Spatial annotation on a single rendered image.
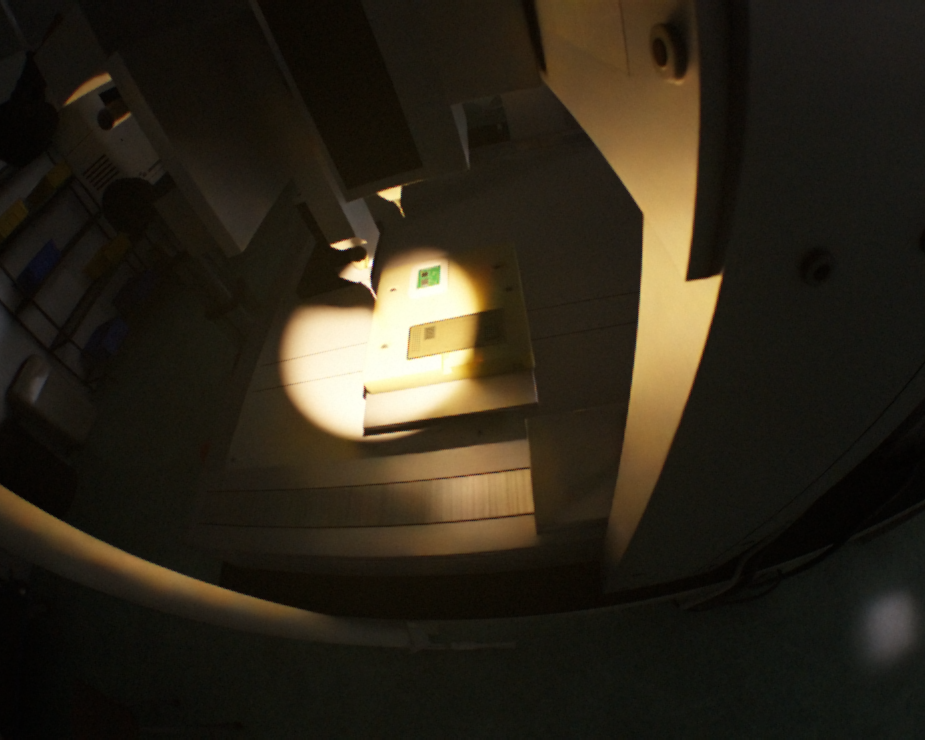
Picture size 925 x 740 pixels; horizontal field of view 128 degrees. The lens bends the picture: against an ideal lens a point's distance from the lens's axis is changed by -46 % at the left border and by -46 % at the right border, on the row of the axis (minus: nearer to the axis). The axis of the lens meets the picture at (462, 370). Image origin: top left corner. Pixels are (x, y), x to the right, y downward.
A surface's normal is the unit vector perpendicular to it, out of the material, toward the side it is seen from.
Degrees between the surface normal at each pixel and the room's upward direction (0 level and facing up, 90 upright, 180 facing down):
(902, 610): 0
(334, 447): 0
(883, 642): 0
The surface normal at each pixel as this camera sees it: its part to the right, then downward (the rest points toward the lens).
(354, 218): 0.97, -0.17
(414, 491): -0.25, -0.59
